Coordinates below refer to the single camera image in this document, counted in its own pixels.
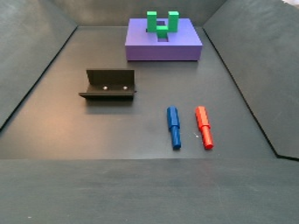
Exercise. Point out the blue peg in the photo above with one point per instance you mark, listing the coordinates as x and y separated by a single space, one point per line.
174 126

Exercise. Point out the red peg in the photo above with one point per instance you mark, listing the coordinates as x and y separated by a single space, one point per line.
205 127

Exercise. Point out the purple base block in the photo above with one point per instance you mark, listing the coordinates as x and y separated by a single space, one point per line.
181 47

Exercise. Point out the green U-shaped block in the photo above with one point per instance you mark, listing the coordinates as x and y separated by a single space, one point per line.
162 27

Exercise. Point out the black fixture bracket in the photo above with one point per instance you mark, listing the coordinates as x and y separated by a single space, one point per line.
110 84

